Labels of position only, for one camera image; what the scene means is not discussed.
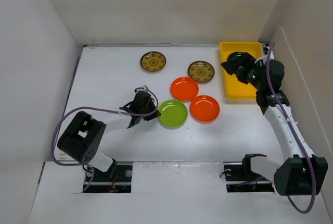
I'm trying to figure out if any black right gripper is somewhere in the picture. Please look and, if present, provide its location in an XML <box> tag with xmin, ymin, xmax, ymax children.
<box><xmin>221</xmin><ymin>52</ymin><xmax>266</xmax><ymax>91</ymax></box>

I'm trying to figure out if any green plate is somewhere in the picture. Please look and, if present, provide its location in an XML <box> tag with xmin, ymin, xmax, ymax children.
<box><xmin>158</xmin><ymin>99</ymin><xmax>188</xmax><ymax>128</ymax></box>

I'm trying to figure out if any black plate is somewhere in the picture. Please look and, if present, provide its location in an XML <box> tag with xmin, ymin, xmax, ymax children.
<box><xmin>227</xmin><ymin>52</ymin><xmax>244</xmax><ymax>64</ymax></box>

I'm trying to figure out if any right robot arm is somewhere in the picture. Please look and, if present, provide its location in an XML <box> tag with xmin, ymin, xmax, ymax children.
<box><xmin>221</xmin><ymin>52</ymin><xmax>328</xmax><ymax>196</ymax></box>

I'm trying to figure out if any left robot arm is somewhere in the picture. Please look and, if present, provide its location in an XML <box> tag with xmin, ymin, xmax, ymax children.
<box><xmin>53</xmin><ymin>87</ymin><xmax>161</xmax><ymax>181</ymax></box>

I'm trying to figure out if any yellow plastic bin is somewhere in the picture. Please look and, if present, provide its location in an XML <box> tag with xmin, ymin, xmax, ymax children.
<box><xmin>220</xmin><ymin>42</ymin><xmax>263</xmax><ymax>100</ymax></box>

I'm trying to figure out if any yellow patterned plate right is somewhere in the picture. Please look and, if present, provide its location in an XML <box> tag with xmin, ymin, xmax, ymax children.
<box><xmin>187</xmin><ymin>60</ymin><xmax>215</xmax><ymax>83</ymax></box>

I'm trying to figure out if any yellow patterned plate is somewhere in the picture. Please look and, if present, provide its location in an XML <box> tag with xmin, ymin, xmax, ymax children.
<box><xmin>187</xmin><ymin>60</ymin><xmax>215</xmax><ymax>83</ymax></box>
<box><xmin>140</xmin><ymin>51</ymin><xmax>167</xmax><ymax>72</ymax></box>

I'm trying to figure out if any orange plate upper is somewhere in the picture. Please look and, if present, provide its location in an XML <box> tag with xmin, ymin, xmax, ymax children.
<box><xmin>170</xmin><ymin>77</ymin><xmax>199</xmax><ymax>102</ymax></box>

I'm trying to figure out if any orange plate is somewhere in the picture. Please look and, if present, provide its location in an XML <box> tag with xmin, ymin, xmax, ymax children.
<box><xmin>170</xmin><ymin>77</ymin><xmax>199</xmax><ymax>102</ymax></box>
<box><xmin>190</xmin><ymin>95</ymin><xmax>220</xmax><ymax>122</ymax></box>

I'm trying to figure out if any yellow patterned plate left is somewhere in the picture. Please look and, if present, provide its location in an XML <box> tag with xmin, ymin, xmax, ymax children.
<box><xmin>140</xmin><ymin>51</ymin><xmax>167</xmax><ymax>72</ymax></box>

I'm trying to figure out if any orange plate lower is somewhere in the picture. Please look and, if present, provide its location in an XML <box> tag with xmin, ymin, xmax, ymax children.
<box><xmin>190</xmin><ymin>95</ymin><xmax>220</xmax><ymax>122</ymax></box>

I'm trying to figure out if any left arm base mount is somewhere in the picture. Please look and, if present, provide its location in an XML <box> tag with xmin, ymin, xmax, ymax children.
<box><xmin>83</xmin><ymin>161</ymin><xmax>133</xmax><ymax>193</ymax></box>

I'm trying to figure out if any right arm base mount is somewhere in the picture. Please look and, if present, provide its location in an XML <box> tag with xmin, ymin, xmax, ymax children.
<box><xmin>220</xmin><ymin>154</ymin><xmax>275</xmax><ymax>193</ymax></box>

